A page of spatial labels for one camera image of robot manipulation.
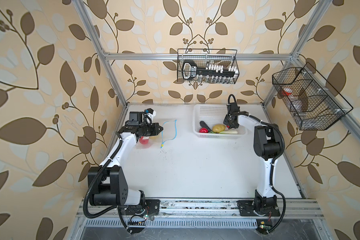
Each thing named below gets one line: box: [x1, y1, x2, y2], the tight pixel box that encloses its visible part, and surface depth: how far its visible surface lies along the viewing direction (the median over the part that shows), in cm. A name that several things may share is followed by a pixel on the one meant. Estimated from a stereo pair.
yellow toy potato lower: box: [212, 124, 226, 134], surface depth 101 cm
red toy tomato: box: [199, 127, 209, 133], surface depth 101 cm
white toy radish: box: [219, 130, 238, 134], surface depth 100 cm
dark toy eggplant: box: [199, 120, 212, 133], surface depth 106 cm
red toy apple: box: [139, 136, 149, 145], surface depth 97 cm
